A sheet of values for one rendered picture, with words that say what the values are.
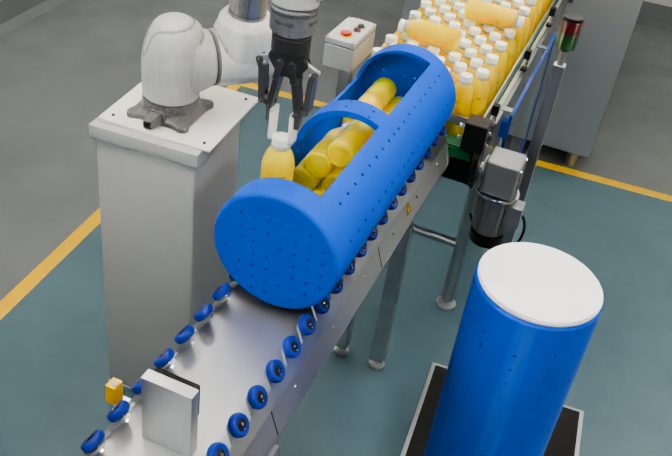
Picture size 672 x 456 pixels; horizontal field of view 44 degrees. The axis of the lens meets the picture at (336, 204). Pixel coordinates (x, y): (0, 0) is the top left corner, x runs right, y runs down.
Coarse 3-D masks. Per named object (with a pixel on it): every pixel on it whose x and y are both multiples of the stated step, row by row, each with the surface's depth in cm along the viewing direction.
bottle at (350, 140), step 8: (352, 120) 202; (344, 128) 199; (352, 128) 198; (360, 128) 199; (368, 128) 201; (336, 136) 197; (344, 136) 194; (352, 136) 195; (360, 136) 197; (368, 136) 200; (336, 144) 192; (344, 144) 192; (352, 144) 193; (360, 144) 196; (328, 152) 194; (336, 152) 194; (344, 152) 193; (352, 152) 192; (336, 160) 195; (344, 160) 194
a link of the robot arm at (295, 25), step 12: (276, 12) 150; (288, 12) 149; (300, 12) 149; (312, 12) 150; (276, 24) 151; (288, 24) 150; (300, 24) 150; (312, 24) 152; (288, 36) 152; (300, 36) 152
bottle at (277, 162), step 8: (272, 152) 169; (280, 152) 169; (288, 152) 170; (264, 160) 170; (272, 160) 169; (280, 160) 169; (288, 160) 169; (264, 168) 170; (272, 168) 169; (280, 168) 169; (288, 168) 170; (264, 176) 171; (272, 176) 170; (280, 176) 170; (288, 176) 171
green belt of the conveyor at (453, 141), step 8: (544, 24) 347; (520, 64) 310; (448, 136) 259; (456, 136) 259; (448, 144) 257; (456, 144) 257; (448, 152) 258; (456, 152) 257; (464, 152) 256; (472, 152) 263; (464, 160) 258
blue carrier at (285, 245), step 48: (384, 48) 232; (432, 96) 217; (384, 144) 191; (240, 192) 168; (288, 192) 164; (336, 192) 170; (384, 192) 186; (240, 240) 172; (288, 240) 167; (336, 240) 165; (288, 288) 174
